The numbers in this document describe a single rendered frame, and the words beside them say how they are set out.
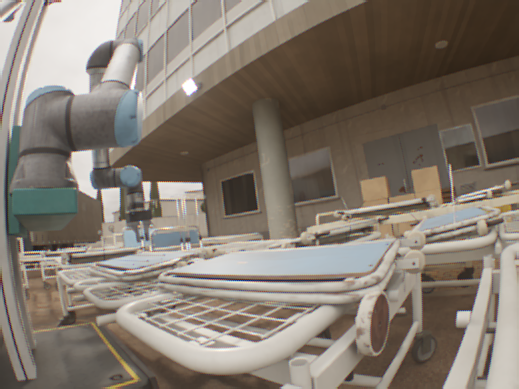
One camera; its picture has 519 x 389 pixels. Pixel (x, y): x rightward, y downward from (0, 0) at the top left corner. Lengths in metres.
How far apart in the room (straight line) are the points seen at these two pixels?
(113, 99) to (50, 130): 0.17
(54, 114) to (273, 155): 5.13
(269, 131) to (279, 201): 1.45
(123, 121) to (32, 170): 0.25
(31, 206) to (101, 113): 0.27
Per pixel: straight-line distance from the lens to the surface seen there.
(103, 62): 1.28
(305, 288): 0.58
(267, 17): 5.55
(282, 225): 5.45
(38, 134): 0.73
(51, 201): 0.67
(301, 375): 0.40
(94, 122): 0.69
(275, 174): 5.53
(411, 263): 0.77
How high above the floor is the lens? 0.68
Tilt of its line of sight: 6 degrees up
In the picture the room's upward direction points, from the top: 8 degrees counter-clockwise
